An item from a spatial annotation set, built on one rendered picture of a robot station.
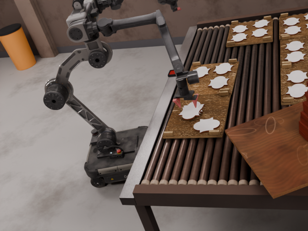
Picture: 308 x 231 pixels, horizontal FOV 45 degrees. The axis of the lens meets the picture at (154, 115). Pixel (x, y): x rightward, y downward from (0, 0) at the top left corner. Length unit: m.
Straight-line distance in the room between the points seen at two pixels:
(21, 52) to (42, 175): 2.98
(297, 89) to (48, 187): 2.44
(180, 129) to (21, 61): 4.64
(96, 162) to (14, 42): 3.48
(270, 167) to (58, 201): 2.27
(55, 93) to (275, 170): 1.94
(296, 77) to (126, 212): 1.68
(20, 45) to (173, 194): 4.98
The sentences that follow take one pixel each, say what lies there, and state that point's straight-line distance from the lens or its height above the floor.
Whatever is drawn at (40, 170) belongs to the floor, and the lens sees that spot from 4.02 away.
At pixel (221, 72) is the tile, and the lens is 2.65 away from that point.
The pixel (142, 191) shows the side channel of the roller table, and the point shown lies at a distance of 1.87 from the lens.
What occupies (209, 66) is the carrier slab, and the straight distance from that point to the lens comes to 2.78.
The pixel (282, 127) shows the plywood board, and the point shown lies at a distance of 1.92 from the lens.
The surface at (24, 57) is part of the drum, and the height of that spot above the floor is 0.20.
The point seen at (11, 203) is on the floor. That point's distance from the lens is 3.85.
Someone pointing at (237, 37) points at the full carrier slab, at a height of 0.95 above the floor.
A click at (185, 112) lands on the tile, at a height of 0.97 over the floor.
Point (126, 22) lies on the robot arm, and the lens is 2.47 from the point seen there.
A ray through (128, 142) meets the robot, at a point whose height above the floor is 0.26.
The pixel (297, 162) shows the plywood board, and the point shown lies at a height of 1.04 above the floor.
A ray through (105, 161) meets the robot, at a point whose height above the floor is 0.24.
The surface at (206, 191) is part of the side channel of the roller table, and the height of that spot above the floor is 0.95.
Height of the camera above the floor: 2.24
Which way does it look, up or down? 33 degrees down
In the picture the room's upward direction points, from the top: 17 degrees counter-clockwise
